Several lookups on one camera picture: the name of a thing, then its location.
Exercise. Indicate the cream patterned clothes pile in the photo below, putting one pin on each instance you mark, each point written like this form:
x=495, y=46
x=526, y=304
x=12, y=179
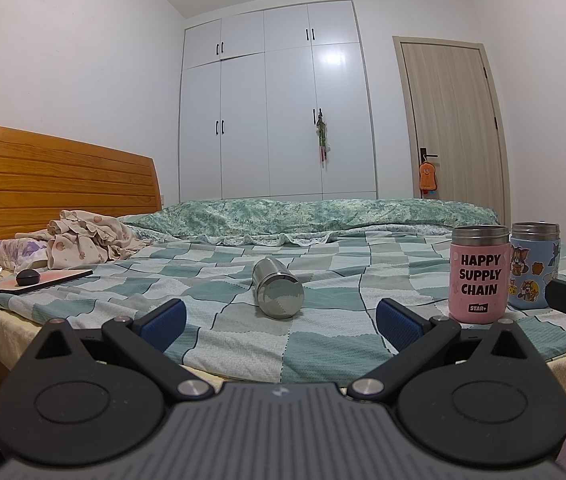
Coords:
x=80, y=238

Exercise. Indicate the pink Happy Supply Chain cup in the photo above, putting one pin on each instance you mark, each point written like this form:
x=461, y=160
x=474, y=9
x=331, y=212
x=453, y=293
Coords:
x=480, y=258

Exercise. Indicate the green hanging ornament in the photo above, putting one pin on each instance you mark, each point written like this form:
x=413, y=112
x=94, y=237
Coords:
x=320, y=125

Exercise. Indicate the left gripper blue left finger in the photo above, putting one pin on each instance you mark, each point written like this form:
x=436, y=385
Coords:
x=140, y=344

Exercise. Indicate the steel cup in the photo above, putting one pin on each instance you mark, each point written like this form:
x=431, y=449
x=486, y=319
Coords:
x=278, y=293

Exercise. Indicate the orange hanging door charm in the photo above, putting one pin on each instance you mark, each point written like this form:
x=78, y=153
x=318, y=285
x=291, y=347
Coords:
x=427, y=179

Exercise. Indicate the checkered green bed sheet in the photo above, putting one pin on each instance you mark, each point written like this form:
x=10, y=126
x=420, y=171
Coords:
x=333, y=338

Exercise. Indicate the purple patterned cloth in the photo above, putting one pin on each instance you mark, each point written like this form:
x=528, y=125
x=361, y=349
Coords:
x=18, y=254

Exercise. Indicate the blue cartoon sticker cup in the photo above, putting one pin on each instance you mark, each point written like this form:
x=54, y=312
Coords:
x=534, y=263

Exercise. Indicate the wooden door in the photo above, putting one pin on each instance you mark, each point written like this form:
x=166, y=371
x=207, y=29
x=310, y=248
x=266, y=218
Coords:
x=453, y=110

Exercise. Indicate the orange wooden headboard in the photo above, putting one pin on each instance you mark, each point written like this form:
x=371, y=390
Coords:
x=42, y=175

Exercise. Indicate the green floral duvet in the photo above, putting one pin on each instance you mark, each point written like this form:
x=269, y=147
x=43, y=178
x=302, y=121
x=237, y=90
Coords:
x=257, y=221

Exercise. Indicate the black round puck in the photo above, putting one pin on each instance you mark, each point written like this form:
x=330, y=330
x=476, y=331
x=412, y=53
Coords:
x=27, y=277

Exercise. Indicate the white wardrobe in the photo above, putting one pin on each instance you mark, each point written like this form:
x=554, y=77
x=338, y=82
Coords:
x=252, y=85

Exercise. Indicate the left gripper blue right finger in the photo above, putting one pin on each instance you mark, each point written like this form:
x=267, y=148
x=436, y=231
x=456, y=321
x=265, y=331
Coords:
x=421, y=344

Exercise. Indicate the black door handle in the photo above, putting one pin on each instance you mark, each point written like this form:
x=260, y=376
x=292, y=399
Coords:
x=425, y=156

